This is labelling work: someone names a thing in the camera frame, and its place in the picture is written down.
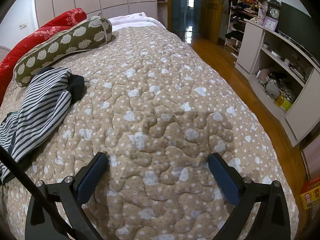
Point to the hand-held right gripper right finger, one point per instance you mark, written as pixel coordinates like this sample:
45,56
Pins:
225,180

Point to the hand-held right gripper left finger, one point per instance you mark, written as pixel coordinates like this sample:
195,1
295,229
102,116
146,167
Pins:
91,177

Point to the navy striped pants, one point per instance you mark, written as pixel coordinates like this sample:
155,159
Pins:
42,105

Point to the orange cardboard box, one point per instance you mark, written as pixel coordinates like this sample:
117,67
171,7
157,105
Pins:
311,195

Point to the yellow bottle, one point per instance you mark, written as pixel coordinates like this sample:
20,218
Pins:
283,102

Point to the beige quilted bedspread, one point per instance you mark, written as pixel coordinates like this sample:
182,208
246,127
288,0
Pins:
162,105

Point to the white cabinet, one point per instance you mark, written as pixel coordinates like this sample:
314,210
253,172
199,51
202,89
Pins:
250,45

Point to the olive hedgehog print pillow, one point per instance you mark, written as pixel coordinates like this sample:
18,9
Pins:
62,42

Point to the white shoe rack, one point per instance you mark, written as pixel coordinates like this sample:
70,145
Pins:
235,35

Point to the red cushion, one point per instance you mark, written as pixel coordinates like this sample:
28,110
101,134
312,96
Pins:
32,35

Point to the purple square clock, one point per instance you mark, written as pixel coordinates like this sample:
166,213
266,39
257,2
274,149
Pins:
270,23

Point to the white blanket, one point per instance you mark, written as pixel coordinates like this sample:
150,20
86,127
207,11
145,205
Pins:
132,20

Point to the wooden door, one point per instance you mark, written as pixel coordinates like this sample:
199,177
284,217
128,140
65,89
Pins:
212,10

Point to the black television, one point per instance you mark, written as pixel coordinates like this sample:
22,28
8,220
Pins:
297,22

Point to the dark ornate clock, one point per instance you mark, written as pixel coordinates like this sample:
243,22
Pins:
274,12

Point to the wall switch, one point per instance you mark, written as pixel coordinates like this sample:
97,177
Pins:
22,25

